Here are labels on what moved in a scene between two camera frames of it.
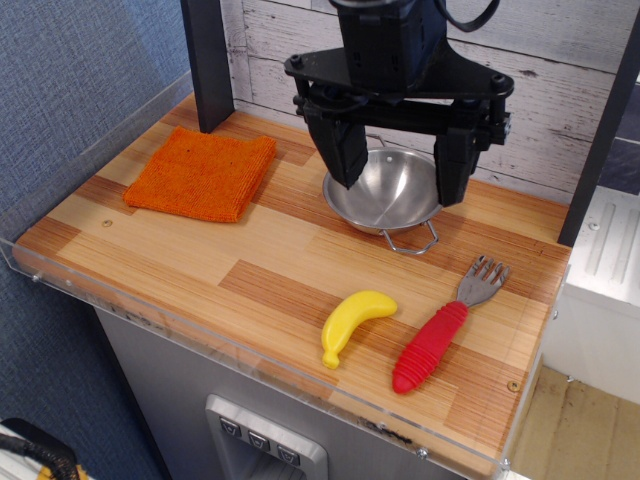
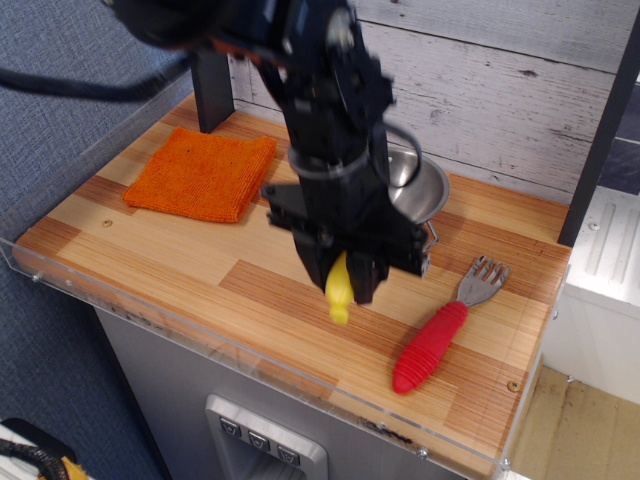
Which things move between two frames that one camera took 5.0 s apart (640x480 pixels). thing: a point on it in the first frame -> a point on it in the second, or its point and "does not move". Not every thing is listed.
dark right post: x=595 y=169 does not move
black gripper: x=396 y=70 -> x=349 y=209
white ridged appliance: x=594 y=334 does not move
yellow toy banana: x=347 y=315 -> x=339 y=289
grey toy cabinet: x=215 y=417 does not move
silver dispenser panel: x=252 y=446 does not move
